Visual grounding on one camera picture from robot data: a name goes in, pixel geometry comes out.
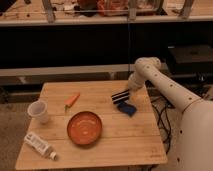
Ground black white striped gripper finger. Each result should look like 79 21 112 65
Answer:
111 89 129 99
113 93 129 104

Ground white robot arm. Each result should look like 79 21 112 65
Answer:
111 57 213 171

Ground wooden folding table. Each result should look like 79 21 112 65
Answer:
16 81 167 171

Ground orange bowl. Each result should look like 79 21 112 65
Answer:
67 111 102 146

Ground toy carrot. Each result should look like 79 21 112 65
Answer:
65 93 80 109

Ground black box on shelf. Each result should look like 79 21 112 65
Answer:
166 45 213 74

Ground white plastic cup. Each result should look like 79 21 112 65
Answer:
27 100 49 124

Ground white tube bottle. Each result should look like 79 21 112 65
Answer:
24 132 57 161

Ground long wooden workbench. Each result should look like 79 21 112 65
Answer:
0 0 213 27

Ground black cables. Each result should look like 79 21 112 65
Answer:
149 96 183 156

